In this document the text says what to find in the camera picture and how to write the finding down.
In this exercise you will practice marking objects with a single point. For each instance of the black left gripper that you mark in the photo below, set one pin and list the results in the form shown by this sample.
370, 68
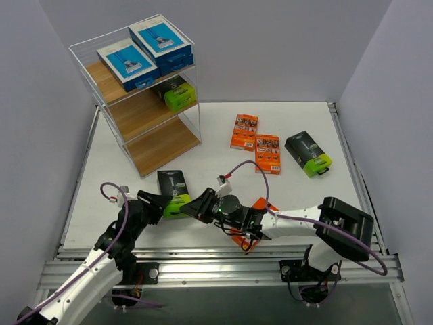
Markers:
149, 206

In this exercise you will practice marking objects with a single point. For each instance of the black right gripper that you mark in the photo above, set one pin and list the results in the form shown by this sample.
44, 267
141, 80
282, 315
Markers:
206, 206

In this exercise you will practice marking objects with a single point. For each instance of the green black Gillette Labs box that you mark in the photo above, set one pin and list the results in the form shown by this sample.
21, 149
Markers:
308, 154
176, 93
172, 183

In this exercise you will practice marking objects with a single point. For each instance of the orange Gillette cartridge box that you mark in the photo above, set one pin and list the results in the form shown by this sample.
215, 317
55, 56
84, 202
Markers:
244, 132

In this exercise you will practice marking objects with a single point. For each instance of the orange Gillette Fusion5 box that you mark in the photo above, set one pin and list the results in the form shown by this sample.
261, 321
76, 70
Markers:
267, 154
247, 233

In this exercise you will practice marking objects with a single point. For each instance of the blue Harry's razor box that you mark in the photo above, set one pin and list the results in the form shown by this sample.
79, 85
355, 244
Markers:
129, 64
176, 64

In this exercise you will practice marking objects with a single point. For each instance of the blue white Harry's box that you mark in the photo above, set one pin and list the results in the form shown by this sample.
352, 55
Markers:
160, 40

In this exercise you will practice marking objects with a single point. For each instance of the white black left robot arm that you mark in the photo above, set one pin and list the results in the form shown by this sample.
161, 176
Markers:
110, 262

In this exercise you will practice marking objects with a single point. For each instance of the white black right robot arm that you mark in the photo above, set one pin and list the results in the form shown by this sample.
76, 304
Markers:
342, 231

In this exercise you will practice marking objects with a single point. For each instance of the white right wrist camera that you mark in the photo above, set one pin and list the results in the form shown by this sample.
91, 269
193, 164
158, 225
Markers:
224, 186

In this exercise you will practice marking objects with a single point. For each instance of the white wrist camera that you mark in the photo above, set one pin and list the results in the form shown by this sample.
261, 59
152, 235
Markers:
224, 186
119, 198

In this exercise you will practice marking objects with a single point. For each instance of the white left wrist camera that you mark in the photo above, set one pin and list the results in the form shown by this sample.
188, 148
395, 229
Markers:
119, 198

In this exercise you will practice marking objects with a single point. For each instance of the white wire wooden shelf rack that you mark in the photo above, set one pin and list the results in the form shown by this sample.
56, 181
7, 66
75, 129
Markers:
147, 131

